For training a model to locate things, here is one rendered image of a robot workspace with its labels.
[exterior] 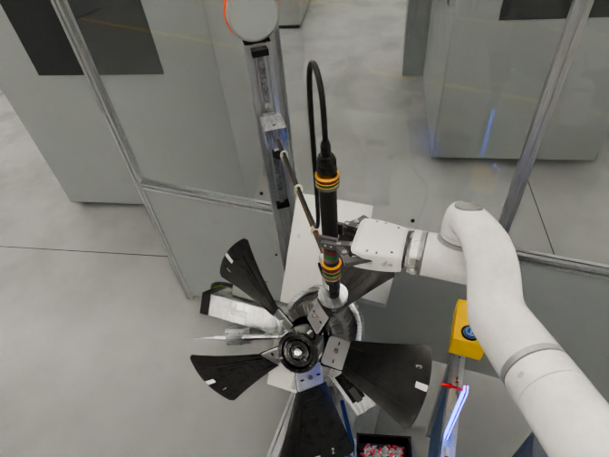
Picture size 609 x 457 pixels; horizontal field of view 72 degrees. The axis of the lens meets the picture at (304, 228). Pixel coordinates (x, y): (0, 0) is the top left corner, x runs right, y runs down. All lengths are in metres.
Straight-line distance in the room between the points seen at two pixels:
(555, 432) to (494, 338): 0.14
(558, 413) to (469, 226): 0.30
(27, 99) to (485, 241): 3.30
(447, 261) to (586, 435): 0.35
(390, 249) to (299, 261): 0.68
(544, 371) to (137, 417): 2.32
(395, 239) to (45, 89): 2.97
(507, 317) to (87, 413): 2.47
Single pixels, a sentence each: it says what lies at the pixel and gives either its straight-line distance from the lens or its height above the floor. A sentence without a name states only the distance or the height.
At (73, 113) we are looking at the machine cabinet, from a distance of 3.47.
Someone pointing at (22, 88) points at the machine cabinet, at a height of 1.08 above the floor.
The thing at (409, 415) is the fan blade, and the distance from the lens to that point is 1.24.
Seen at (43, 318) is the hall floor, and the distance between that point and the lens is 3.38.
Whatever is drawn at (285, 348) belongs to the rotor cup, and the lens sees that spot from 1.23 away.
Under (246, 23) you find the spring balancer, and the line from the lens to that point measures 1.34.
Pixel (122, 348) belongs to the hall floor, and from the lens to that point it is 2.95.
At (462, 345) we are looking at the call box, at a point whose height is 1.05.
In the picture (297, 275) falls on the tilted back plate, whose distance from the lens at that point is 1.46.
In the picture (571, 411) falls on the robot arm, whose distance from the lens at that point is 0.59.
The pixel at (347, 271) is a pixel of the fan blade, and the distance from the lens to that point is 1.18.
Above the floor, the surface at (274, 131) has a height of 1.57.
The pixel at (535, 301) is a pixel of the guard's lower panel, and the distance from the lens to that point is 2.04.
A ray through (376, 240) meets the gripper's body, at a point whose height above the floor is 1.68.
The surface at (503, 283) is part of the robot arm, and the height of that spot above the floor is 1.75.
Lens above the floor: 2.28
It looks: 45 degrees down
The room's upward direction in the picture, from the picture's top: 6 degrees counter-clockwise
